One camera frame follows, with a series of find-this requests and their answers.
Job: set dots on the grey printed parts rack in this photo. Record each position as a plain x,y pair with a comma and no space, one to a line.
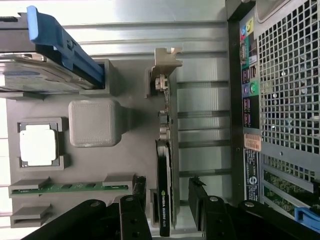
140,140

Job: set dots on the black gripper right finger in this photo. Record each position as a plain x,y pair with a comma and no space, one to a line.
215,220

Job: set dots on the green RAM stick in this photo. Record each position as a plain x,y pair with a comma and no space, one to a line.
70,187

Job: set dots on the blue card retention clip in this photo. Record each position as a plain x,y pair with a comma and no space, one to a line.
307,217

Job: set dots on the open dark PC case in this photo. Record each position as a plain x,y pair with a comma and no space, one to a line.
235,100

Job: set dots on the silver CPU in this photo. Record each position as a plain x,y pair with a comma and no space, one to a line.
38,145

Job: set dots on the green motherboard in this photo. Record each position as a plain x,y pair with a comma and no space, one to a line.
280,183

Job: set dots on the hard disk with blue caddy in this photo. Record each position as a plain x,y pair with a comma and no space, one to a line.
62,45

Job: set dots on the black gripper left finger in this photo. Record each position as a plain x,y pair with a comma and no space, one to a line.
130,220

